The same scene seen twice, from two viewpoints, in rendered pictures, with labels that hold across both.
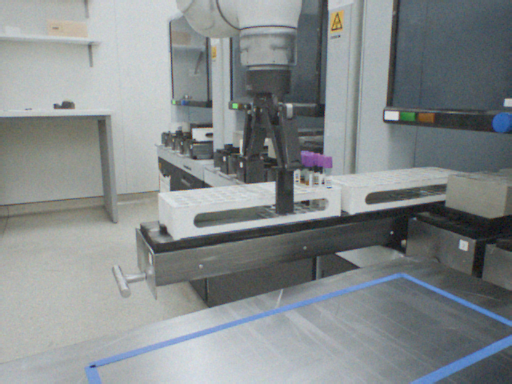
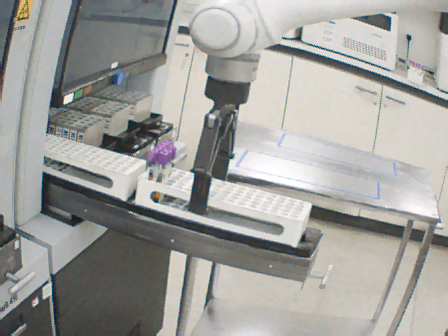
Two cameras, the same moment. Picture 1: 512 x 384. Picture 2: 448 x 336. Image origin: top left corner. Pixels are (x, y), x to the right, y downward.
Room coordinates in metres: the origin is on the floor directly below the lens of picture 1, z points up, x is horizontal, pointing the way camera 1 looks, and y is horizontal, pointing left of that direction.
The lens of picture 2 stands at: (1.65, 0.75, 1.29)
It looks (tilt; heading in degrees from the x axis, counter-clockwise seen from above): 18 degrees down; 218
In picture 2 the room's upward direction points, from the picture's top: 10 degrees clockwise
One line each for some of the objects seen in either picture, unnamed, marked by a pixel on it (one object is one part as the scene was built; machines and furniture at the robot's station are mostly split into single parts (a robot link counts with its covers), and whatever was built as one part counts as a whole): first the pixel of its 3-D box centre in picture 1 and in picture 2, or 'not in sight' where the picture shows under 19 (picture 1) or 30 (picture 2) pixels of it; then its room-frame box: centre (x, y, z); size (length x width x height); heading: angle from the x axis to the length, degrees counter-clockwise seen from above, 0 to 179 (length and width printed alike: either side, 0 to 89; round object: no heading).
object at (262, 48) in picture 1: (268, 50); (232, 64); (0.71, -0.02, 1.09); 0.09 x 0.09 x 0.06
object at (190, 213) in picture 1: (253, 208); (223, 208); (0.70, 0.00, 0.83); 0.30 x 0.10 x 0.06; 116
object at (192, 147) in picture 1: (251, 145); not in sight; (2.09, 0.02, 0.78); 0.73 x 0.14 x 0.09; 115
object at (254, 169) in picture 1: (255, 180); (200, 193); (0.76, 0.00, 0.87); 0.03 x 0.01 x 0.07; 116
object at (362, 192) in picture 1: (396, 190); (74, 164); (0.83, -0.28, 0.83); 0.30 x 0.10 x 0.06; 115
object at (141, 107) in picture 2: not in sight; (140, 109); (0.44, -0.51, 0.85); 0.12 x 0.02 x 0.06; 24
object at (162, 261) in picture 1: (319, 228); (147, 215); (0.76, -0.12, 0.78); 0.73 x 0.14 x 0.09; 115
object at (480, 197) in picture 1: (477, 197); (90, 136); (0.71, -0.38, 0.85); 0.12 x 0.02 x 0.06; 26
